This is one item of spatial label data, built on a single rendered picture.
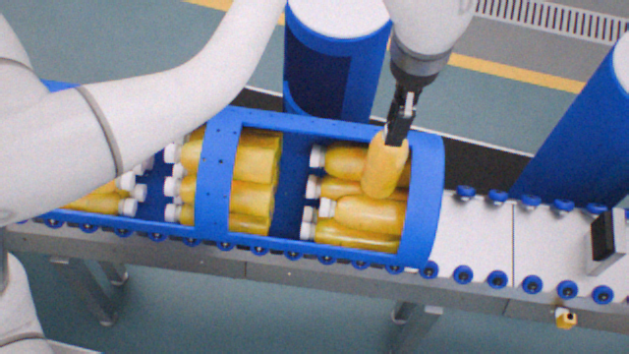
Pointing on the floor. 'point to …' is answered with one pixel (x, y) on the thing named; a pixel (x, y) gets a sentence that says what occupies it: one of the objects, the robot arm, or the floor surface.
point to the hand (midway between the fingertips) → (396, 123)
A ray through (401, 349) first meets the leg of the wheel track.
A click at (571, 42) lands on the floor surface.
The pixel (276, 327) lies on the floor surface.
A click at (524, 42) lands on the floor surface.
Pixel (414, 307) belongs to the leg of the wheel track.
